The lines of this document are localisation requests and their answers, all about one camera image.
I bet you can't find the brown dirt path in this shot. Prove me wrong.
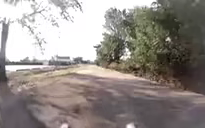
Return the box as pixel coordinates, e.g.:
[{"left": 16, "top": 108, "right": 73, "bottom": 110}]
[{"left": 6, "top": 64, "right": 205, "bottom": 128}]

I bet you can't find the building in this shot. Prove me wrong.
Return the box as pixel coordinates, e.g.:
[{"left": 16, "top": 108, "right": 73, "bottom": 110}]
[{"left": 48, "top": 55, "right": 73, "bottom": 66}]

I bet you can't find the row of trees and bushes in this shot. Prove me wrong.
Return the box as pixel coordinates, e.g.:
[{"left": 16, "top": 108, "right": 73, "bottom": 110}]
[{"left": 93, "top": 0, "right": 205, "bottom": 98}]

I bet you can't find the robot's own part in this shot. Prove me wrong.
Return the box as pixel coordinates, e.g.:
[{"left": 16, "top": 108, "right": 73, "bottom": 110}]
[
  {"left": 59, "top": 122, "right": 70, "bottom": 128},
  {"left": 124, "top": 121, "right": 137, "bottom": 128}
]

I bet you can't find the dry leaf-strewn verge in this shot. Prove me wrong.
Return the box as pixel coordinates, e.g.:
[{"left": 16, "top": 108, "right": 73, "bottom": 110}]
[{"left": 0, "top": 65, "right": 81, "bottom": 101}]

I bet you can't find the distant tree line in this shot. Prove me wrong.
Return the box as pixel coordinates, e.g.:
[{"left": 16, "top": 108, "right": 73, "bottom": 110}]
[{"left": 0, "top": 56, "right": 96, "bottom": 66}]

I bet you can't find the pale water surface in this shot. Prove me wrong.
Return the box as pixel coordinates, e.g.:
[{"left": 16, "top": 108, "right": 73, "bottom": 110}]
[{"left": 0, "top": 64, "right": 54, "bottom": 73}]

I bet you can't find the thin-trunked tree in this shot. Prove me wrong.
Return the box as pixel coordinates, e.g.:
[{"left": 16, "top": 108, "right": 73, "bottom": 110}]
[{"left": 0, "top": 0, "right": 84, "bottom": 85}]

